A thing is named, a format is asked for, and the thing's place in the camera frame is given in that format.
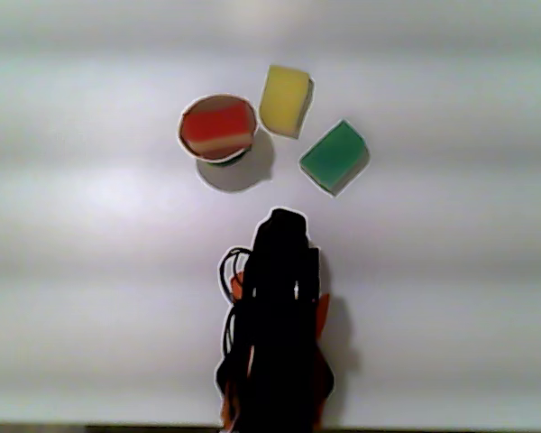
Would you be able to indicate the red sponge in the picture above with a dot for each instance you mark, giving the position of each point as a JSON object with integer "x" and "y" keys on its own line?
{"x": 216, "y": 124}

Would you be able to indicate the orange tape strip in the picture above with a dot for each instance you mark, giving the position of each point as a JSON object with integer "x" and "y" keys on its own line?
{"x": 237, "y": 286}
{"x": 227, "y": 408}
{"x": 324, "y": 313}

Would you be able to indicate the green and white sponge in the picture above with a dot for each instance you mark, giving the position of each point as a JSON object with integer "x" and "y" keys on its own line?
{"x": 333, "y": 158}

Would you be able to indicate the yellow and white sponge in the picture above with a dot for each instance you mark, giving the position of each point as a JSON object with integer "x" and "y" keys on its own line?
{"x": 281, "y": 99}

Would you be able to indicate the white paper cup green tape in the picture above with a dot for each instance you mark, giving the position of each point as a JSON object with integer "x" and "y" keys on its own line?
{"x": 207, "y": 100}

